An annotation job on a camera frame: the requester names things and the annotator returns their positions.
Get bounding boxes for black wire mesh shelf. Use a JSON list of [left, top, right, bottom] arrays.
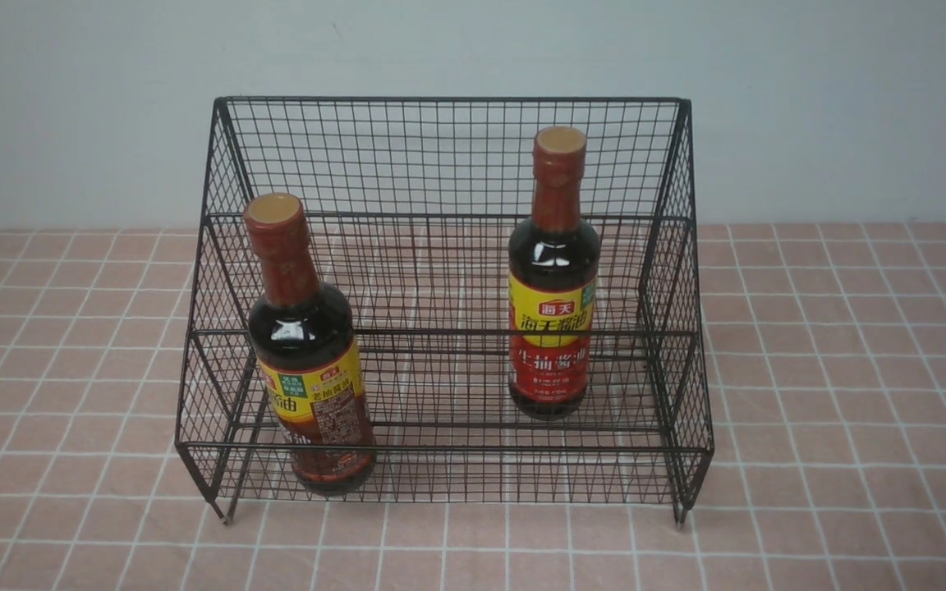
[[174, 96, 714, 526]]

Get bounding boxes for soy sauce bottle red label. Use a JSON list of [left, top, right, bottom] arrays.
[[507, 125, 601, 420]]

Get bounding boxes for soy sauce bottle brown label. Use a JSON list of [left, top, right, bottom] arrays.
[[243, 192, 376, 497]]

